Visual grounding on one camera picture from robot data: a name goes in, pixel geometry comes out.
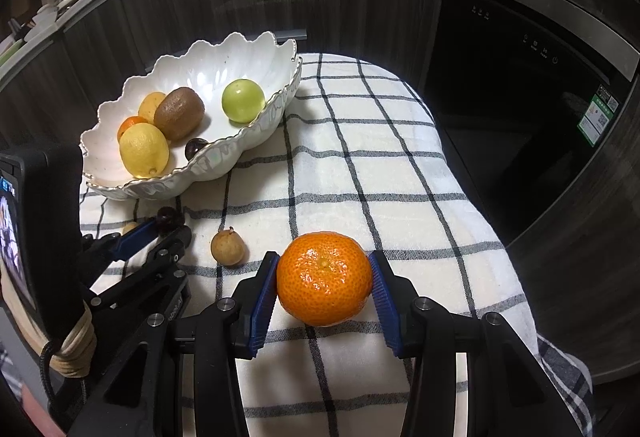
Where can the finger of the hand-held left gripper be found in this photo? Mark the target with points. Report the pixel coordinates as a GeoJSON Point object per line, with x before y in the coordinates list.
{"type": "Point", "coordinates": [172, 244]}
{"type": "Point", "coordinates": [135, 236]}

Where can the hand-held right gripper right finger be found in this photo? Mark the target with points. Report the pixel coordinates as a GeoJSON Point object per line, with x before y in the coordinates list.
{"type": "Point", "coordinates": [385, 307]}

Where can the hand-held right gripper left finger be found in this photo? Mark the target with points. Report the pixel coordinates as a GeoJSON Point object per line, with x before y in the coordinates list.
{"type": "Point", "coordinates": [262, 307]}

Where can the large orange mandarin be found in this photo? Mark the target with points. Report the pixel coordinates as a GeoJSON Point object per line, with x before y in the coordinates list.
{"type": "Point", "coordinates": [325, 279]}

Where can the yellow lemon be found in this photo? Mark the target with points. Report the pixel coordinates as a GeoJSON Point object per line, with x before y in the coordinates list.
{"type": "Point", "coordinates": [144, 152]}

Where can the small orange mandarin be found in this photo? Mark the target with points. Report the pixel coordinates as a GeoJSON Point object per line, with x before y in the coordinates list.
{"type": "Point", "coordinates": [130, 123]}

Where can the brown kiwi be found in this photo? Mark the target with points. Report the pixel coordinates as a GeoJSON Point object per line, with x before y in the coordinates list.
{"type": "Point", "coordinates": [179, 113]}

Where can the yellow loquat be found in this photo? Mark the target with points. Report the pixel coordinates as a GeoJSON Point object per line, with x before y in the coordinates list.
{"type": "Point", "coordinates": [149, 105]}

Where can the green round fruit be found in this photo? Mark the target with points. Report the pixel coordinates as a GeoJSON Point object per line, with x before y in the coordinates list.
{"type": "Point", "coordinates": [243, 101]}

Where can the white scalloped bowl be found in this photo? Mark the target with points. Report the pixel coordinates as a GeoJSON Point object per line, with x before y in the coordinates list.
{"type": "Point", "coordinates": [200, 67]}

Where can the brown longan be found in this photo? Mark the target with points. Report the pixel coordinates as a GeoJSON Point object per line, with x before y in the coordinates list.
{"type": "Point", "coordinates": [228, 247]}

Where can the white black-checked cloth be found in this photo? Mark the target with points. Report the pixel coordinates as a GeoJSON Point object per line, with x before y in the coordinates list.
{"type": "Point", "coordinates": [375, 177]}

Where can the grey plaid pants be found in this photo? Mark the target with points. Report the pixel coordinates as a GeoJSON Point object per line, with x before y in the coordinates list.
{"type": "Point", "coordinates": [567, 382]}

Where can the black dishwasher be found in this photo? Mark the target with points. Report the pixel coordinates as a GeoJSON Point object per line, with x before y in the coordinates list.
{"type": "Point", "coordinates": [500, 92]}

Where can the green white sticker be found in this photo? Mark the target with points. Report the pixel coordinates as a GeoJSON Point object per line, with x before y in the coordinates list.
{"type": "Point", "coordinates": [598, 117]}

